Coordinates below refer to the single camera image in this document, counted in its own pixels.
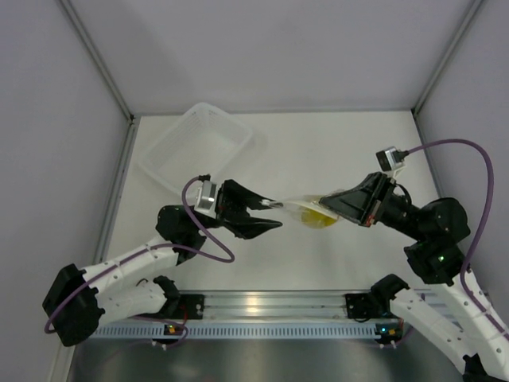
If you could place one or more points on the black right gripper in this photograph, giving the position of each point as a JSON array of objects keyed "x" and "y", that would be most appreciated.
[{"x": 365, "y": 203}]

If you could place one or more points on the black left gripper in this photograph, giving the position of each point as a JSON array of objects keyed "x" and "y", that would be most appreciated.
[{"x": 232, "y": 200}]

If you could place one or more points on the clear zip top bag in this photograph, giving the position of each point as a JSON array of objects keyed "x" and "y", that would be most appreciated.
[{"x": 294, "y": 206}]

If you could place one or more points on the yellow fake food slice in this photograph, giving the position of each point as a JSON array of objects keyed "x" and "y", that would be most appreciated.
[{"x": 316, "y": 220}]

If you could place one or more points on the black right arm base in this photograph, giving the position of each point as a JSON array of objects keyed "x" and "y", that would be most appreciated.
[{"x": 362, "y": 307}]

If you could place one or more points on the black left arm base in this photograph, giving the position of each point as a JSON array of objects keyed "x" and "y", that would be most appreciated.
[{"x": 187, "y": 306}]

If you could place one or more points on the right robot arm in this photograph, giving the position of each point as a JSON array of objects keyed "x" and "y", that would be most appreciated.
[{"x": 476, "y": 343}]

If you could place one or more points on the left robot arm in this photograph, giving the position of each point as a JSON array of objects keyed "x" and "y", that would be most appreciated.
[{"x": 135, "y": 284}]

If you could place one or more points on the white perforated plastic basket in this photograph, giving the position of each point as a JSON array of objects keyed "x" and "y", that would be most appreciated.
[{"x": 204, "y": 140}]

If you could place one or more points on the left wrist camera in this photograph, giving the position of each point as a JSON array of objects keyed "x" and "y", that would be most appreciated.
[{"x": 206, "y": 196}]

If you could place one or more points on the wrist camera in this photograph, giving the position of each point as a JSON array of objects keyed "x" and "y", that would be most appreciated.
[
  {"x": 206, "y": 196},
  {"x": 392, "y": 160}
]

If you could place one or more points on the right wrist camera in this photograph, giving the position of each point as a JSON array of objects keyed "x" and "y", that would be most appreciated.
[{"x": 392, "y": 160}]

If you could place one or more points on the aluminium mounting rail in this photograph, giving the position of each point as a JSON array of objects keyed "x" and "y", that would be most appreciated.
[{"x": 274, "y": 304}]

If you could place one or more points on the slotted white cable duct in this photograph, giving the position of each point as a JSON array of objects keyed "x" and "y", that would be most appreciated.
[{"x": 212, "y": 331}]

